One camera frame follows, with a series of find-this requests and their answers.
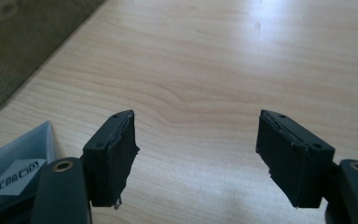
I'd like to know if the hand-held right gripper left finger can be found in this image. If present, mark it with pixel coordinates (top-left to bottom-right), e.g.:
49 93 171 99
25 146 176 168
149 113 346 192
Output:
82 109 141 210

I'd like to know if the white paper label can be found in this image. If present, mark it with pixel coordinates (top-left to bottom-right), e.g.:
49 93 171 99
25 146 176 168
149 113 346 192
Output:
0 158 48 197

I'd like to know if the olive green patterned mat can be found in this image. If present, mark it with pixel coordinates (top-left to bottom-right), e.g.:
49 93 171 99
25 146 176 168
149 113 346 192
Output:
0 0 106 111

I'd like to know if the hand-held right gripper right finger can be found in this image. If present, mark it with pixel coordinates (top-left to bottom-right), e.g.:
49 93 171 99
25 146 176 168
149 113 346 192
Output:
255 109 336 209

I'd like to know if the clear plastic box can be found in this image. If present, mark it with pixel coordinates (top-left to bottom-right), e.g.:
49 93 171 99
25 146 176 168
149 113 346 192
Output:
0 120 62 213

